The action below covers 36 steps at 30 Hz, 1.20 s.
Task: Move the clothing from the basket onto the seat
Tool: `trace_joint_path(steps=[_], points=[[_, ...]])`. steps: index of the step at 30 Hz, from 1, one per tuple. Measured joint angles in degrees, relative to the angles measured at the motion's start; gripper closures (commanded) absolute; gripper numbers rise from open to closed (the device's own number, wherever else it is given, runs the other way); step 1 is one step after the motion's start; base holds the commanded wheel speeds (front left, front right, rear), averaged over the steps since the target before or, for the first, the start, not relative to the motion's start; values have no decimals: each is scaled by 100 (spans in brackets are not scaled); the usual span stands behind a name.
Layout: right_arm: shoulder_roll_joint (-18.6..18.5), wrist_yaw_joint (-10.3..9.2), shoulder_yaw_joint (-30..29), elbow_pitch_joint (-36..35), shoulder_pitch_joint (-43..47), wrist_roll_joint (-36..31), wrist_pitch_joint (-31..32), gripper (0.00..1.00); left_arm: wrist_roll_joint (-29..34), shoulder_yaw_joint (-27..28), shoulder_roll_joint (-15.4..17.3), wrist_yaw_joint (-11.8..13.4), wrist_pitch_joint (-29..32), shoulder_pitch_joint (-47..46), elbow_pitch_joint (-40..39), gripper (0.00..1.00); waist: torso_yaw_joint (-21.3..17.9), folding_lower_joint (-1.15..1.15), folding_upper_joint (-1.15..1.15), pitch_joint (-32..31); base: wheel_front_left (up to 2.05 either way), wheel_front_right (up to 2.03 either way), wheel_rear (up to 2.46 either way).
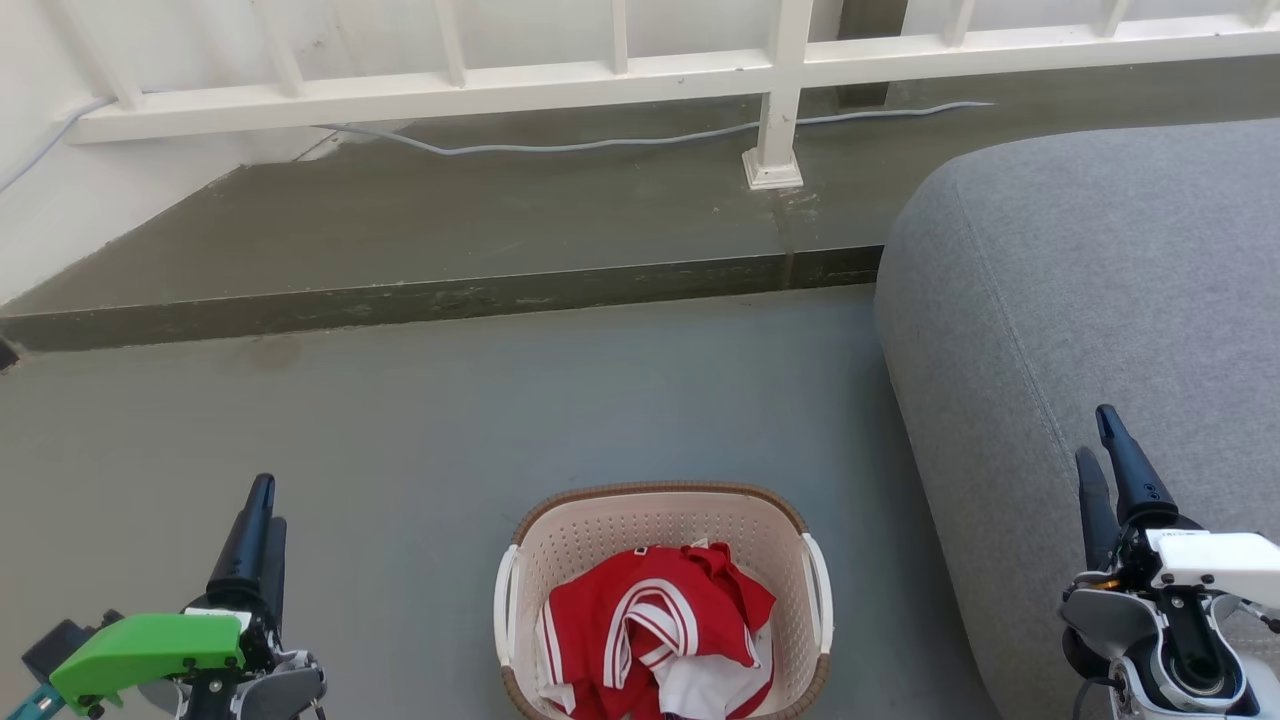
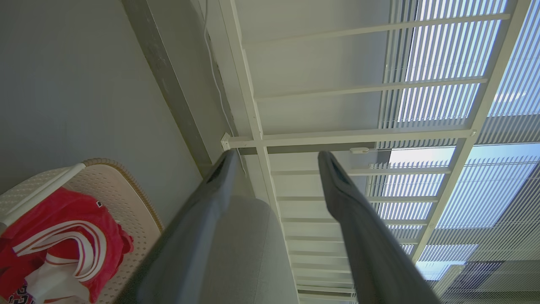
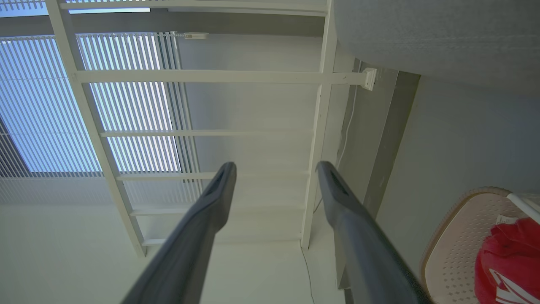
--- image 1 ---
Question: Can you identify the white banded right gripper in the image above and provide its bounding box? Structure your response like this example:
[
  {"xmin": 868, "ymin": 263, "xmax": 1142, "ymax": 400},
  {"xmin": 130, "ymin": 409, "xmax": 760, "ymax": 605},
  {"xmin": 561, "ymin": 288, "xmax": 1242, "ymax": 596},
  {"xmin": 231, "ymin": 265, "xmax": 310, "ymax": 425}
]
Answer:
[{"xmin": 1061, "ymin": 404, "xmax": 1280, "ymax": 669}]

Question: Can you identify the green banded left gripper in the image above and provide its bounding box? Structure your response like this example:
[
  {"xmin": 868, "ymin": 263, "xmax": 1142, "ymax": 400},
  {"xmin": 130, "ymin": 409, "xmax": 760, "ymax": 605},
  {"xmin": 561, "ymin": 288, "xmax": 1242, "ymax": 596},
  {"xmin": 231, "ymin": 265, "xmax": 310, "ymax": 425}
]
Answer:
[{"xmin": 22, "ymin": 474, "xmax": 328, "ymax": 720}]

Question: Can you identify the red white-striped jersey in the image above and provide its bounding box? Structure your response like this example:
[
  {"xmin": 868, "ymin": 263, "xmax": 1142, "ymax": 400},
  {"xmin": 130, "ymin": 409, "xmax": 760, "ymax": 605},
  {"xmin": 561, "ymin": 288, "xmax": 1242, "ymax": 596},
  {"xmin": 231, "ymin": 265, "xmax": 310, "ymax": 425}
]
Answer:
[{"xmin": 537, "ymin": 545, "xmax": 761, "ymax": 720}]

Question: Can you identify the grey fabric sofa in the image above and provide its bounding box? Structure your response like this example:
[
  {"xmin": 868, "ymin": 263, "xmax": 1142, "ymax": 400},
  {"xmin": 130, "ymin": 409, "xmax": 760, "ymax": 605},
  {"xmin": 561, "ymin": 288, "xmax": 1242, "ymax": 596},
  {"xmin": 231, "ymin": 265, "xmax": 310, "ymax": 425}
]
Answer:
[{"xmin": 875, "ymin": 118, "xmax": 1280, "ymax": 720}]

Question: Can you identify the beige plastic laundry basket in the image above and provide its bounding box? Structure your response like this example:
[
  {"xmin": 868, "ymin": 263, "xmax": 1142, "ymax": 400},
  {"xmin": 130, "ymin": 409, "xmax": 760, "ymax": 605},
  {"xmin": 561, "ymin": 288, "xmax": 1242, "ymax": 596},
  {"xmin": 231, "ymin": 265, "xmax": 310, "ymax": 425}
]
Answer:
[{"xmin": 493, "ymin": 482, "xmax": 834, "ymax": 720}]

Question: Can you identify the plain red garment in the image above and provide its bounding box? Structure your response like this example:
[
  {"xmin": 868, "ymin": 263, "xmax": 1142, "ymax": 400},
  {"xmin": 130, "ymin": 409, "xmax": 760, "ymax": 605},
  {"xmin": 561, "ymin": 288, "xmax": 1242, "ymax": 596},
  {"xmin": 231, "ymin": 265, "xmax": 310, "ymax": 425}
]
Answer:
[{"xmin": 680, "ymin": 541, "xmax": 778, "ymax": 669}]

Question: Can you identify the white garment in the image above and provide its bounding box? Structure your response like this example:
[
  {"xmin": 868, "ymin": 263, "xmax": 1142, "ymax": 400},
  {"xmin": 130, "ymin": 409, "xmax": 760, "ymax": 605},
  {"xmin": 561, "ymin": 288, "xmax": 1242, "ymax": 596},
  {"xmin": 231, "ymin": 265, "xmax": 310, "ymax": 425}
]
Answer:
[{"xmin": 655, "ymin": 622, "xmax": 777, "ymax": 720}]

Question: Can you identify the white wooden railing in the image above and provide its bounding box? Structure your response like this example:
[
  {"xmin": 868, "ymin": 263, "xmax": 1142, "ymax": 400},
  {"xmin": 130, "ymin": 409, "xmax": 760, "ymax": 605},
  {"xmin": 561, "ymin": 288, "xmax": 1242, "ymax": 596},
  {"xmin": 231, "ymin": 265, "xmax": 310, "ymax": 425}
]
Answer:
[{"xmin": 40, "ymin": 0, "xmax": 1280, "ymax": 192}]

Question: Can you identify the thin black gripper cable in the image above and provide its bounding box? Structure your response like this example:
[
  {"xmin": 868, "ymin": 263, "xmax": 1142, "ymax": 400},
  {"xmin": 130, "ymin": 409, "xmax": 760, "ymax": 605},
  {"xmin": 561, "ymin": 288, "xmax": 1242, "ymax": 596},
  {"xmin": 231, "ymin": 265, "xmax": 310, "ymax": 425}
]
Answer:
[{"xmin": 1070, "ymin": 672, "xmax": 1119, "ymax": 720}]

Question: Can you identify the grey floor cable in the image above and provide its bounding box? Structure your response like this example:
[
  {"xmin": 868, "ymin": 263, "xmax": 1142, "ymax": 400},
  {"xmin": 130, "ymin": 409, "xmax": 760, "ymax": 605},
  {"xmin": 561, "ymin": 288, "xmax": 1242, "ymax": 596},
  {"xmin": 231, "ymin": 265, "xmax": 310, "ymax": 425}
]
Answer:
[{"xmin": 0, "ymin": 97, "xmax": 996, "ymax": 196}]

